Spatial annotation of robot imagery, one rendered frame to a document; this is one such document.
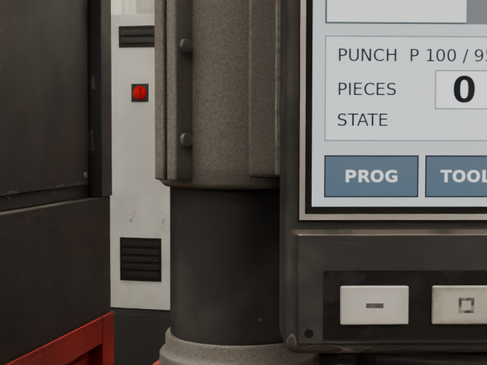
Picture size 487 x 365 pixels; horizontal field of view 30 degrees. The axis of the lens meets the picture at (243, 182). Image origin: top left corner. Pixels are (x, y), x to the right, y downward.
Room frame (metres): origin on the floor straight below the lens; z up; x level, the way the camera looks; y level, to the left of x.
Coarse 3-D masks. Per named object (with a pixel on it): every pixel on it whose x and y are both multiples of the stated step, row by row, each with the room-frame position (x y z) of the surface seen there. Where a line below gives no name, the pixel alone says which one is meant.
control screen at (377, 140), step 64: (320, 0) 0.49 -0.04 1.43; (384, 0) 0.49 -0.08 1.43; (448, 0) 0.49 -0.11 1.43; (320, 64) 0.49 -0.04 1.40; (384, 64) 0.49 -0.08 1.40; (448, 64) 0.49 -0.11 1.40; (320, 128) 0.49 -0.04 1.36; (384, 128) 0.49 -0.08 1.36; (448, 128) 0.49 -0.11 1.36; (320, 192) 0.49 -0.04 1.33; (384, 192) 0.49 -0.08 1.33; (448, 192) 0.49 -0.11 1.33
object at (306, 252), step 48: (288, 0) 0.49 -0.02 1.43; (288, 48) 0.49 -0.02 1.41; (288, 96) 0.49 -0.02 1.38; (288, 144) 0.49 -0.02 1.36; (288, 192) 0.49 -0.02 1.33; (288, 240) 0.49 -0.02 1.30; (336, 240) 0.49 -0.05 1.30; (384, 240) 0.49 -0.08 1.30; (432, 240) 0.49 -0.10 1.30; (480, 240) 0.49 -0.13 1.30; (288, 288) 0.49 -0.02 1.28; (336, 288) 0.49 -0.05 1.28; (384, 288) 0.49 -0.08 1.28; (432, 288) 0.49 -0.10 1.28; (480, 288) 0.49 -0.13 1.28; (288, 336) 0.49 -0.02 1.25; (336, 336) 0.49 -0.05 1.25; (384, 336) 0.49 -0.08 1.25; (432, 336) 0.49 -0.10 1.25; (480, 336) 0.49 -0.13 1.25
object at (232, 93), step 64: (192, 0) 0.61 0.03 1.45; (256, 0) 0.60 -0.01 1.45; (192, 64) 0.61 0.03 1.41; (256, 64) 0.60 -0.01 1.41; (192, 128) 0.61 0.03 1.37; (256, 128) 0.60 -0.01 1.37; (192, 192) 0.62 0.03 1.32; (256, 192) 0.61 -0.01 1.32; (192, 256) 0.62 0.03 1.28; (256, 256) 0.61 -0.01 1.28; (192, 320) 0.62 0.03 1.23; (256, 320) 0.61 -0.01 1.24
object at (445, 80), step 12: (444, 72) 0.49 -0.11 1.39; (456, 72) 0.49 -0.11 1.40; (468, 72) 0.49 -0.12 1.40; (480, 72) 0.49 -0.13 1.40; (444, 84) 0.49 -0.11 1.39; (456, 84) 0.49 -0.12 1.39; (468, 84) 0.49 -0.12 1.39; (480, 84) 0.49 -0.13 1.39; (444, 96) 0.49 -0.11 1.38; (456, 96) 0.49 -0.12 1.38; (468, 96) 0.49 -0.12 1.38; (480, 96) 0.49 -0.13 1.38; (444, 108) 0.49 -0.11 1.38; (456, 108) 0.49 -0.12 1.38; (468, 108) 0.49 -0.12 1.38; (480, 108) 0.49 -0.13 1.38
